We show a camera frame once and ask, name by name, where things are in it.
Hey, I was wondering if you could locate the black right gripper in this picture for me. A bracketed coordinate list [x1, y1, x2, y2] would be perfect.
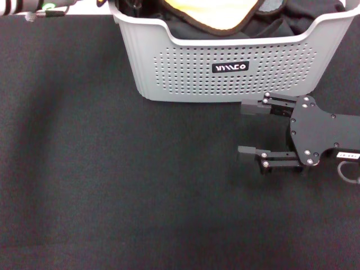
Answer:
[237, 92, 360, 176]

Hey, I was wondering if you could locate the black cloth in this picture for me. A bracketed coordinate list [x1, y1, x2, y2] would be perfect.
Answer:
[116, 0, 346, 40]

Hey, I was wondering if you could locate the black tablecloth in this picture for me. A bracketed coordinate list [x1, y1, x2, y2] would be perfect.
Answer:
[0, 13, 360, 270]

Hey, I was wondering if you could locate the grey perforated plastic storage box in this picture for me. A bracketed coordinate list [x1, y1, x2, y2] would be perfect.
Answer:
[108, 0, 360, 102]

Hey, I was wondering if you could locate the black cable with spring plug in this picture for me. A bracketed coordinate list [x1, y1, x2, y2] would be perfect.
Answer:
[25, 7, 71, 21]

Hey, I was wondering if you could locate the grey cable with silver plug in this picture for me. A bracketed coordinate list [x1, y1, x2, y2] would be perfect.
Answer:
[337, 160, 360, 185]

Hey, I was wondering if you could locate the yellow and grey towel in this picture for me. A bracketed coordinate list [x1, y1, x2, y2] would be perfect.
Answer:
[95, 0, 267, 37]

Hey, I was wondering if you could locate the grey towel with black trim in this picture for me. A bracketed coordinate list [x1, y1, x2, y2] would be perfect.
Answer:
[255, 0, 286, 14]

